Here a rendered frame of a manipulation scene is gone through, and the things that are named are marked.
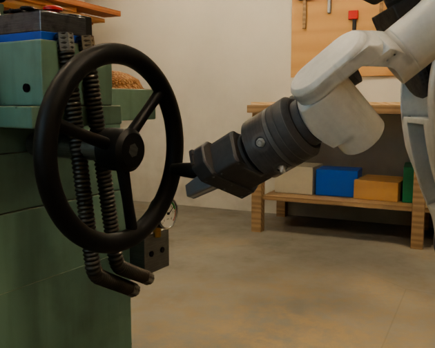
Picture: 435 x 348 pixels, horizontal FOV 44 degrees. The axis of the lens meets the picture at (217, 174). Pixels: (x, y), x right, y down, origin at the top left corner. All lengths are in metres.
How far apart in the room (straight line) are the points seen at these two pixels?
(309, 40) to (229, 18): 0.68
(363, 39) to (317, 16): 3.47
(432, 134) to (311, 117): 0.29
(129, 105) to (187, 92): 3.45
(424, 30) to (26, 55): 0.51
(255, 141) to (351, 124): 0.12
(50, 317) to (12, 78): 0.40
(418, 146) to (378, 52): 0.40
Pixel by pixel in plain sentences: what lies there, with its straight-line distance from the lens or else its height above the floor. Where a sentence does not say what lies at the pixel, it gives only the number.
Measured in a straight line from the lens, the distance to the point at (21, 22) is 0.83.
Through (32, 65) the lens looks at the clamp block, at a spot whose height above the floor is 0.93.
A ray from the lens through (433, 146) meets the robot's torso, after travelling 0.92.
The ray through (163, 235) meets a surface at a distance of 1.11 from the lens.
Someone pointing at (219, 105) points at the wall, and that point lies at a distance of 4.37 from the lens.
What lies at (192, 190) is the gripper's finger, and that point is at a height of 0.75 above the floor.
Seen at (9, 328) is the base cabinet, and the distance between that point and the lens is 0.92.
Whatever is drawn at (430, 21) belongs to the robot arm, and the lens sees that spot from 0.68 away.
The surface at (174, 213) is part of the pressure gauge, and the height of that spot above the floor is 0.66.
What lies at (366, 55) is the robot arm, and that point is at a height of 0.93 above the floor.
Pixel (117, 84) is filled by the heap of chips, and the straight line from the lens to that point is 1.06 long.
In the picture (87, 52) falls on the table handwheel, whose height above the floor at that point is 0.94.
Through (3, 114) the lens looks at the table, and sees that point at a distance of 0.81.
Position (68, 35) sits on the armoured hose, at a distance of 0.80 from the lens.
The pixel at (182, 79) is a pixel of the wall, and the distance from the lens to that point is 4.52.
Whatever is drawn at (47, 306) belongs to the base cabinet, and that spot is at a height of 0.54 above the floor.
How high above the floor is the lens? 0.88
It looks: 8 degrees down
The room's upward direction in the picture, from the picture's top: straight up
